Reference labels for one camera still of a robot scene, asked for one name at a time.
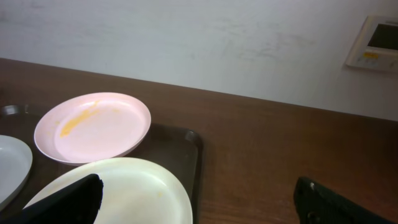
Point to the dark brown serving tray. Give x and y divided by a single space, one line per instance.
180 150

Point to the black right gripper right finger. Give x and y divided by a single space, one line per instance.
316 204

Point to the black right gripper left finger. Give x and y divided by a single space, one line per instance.
77 203

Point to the pink plate with yellow stain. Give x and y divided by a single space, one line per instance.
92 127

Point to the beige wall control panel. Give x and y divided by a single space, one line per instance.
375 47

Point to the cream white plate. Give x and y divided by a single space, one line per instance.
135 191

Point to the pale green plate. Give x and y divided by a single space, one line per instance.
16 161

